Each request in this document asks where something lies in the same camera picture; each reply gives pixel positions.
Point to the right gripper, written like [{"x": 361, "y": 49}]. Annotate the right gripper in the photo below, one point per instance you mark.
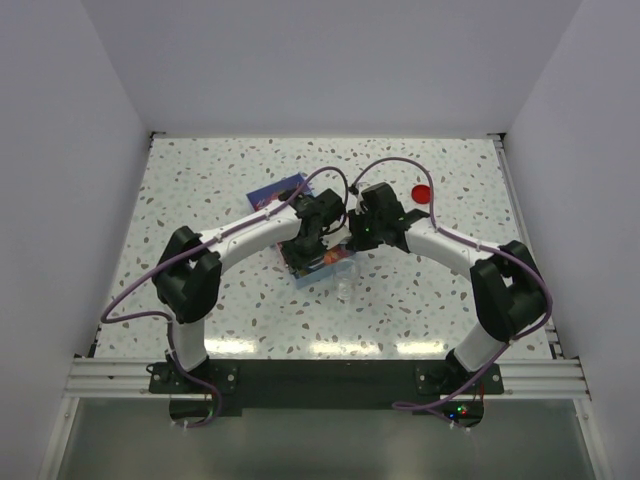
[{"x": 356, "y": 243}]

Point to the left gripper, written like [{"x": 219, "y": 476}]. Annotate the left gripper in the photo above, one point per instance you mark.
[{"x": 296, "y": 261}]

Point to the clear plastic jar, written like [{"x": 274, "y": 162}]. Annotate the clear plastic jar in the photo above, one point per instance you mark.
[{"x": 346, "y": 277}]

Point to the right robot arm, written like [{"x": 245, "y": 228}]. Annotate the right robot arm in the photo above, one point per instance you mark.
[{"x": 507, "y": 287}]

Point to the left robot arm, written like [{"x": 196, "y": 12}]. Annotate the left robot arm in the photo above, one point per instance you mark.
[{"x": 188, "y": 277}]

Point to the star candies pile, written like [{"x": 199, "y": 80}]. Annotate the star candies pile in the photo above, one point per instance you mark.
[{"x": 335, "y": 255}]

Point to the red jar lid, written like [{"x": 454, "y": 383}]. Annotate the red jar lid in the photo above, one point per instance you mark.
[{"x": 421, "y": 194}]

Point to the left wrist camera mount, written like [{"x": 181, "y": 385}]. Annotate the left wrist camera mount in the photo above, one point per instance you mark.
[{"x": 340, "y": 236}]

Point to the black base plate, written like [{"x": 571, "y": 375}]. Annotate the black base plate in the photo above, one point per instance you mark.
[{"x": 236, "y": 385}]

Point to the aluminium frame rail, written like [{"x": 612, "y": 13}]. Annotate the aluminium frame rail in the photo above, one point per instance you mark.
[{"x": 283, "y": 340}]

